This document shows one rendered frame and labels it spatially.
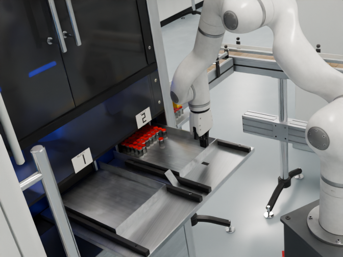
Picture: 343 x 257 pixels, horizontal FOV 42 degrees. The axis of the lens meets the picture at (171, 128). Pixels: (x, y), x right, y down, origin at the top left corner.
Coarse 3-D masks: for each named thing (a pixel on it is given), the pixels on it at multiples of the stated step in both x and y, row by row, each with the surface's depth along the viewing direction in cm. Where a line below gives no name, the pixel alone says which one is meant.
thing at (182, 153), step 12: (168, 132) 195; (180, 132) 190; (156, 144) 188; (168, 144) 187; (180, 144) 185; (192, 144) 184; (216, 144) 180; (120, 156) 180; (132, 156) 182; (144, 156) 181; (156, 156) 180; (168, 156) 179; (180, 156) 177; (192, 156) 176; (204, 156) 174; (156, 168) 169; (168, 168) 165; (180, 168) 170; (192, 168) 169
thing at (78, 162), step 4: (88, 148) 160; (84, 152) 158; (88, 152) 160; (76, 156) 156; (80, 156) 157; (84, 156) 159; (88, 156) 160; (72, 160) 155; (76, 160) 156; (80, 160) 158; (88, 160) 161; (92, 160) 162; (76, 164) 156; (80, 164) 158; (84, 164) 160; (76, 168) 157; (80, 168) 158; (76, 172) 157
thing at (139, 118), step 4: (148, 108) 182; (148, 112) 182; (136, 116) 177; (140, 116) 179; (148, 116) 183; (136, 120) 177; (140, 120) 179; (144, 120) 181; (148, 120) 183; (140, 124) 180
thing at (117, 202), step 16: (96, 176) 173; (112, 176) 172; (128, 176) 168; (80, 192) 165; (96, 192) 164; (112, 192) 163; (128, 192) 161; (144, 192) 160; (160, 192) 155; (80, 208) 157; (96, 208) 156; (112, 208) 155; (128, 208) 153; (144, 208) 150; (96, 224) 146; (112, 224) 147; (128, 224) 145
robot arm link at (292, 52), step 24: (264, 0) 121; (288, 0) 124; (264, 24) 124; (288, 24) 121; (288, 48) 118; (312, 48) 119; (288, 72) 120; (312, 72) 117; (336, 72) 117; (336, 96) 120
